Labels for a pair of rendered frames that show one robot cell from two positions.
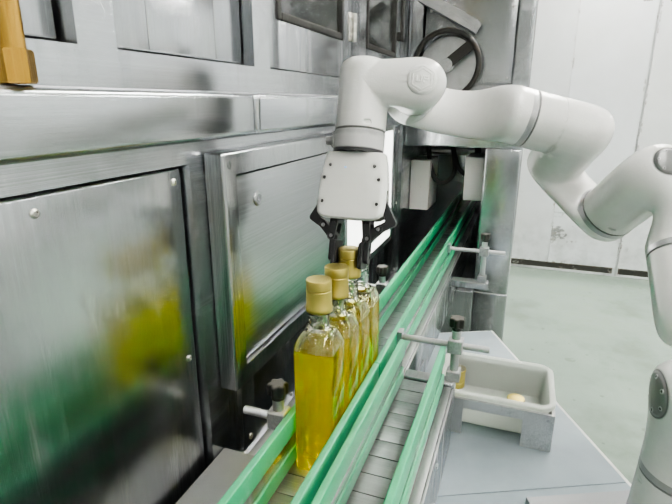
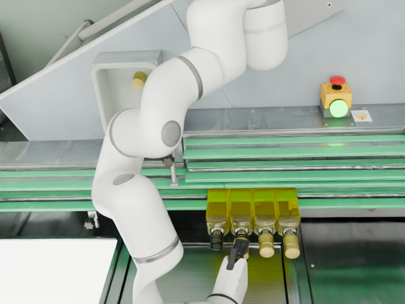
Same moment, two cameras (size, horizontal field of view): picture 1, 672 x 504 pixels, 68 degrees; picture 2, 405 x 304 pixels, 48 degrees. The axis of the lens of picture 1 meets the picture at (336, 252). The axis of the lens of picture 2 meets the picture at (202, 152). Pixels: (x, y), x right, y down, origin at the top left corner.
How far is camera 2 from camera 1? 101 cm
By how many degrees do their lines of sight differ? 60
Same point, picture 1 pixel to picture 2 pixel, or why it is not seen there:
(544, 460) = (172, 52)
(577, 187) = (128, 164)
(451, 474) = (211, 103)
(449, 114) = (152, 291)
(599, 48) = not seen: outside the picture
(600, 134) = (153, 189)
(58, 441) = (393, 269)
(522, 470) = not seen: hidden behind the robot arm
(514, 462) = not seen: hidden behind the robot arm
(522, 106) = (179, 254)
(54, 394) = (397, 285)
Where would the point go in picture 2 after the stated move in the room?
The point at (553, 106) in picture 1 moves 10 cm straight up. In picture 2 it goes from (165, 236) to (155, 286)
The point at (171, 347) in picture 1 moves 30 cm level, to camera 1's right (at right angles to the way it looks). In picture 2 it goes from (326, 274) to (290, 190)
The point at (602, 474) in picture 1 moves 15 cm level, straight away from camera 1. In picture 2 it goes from (169, 17) to (111, 7)
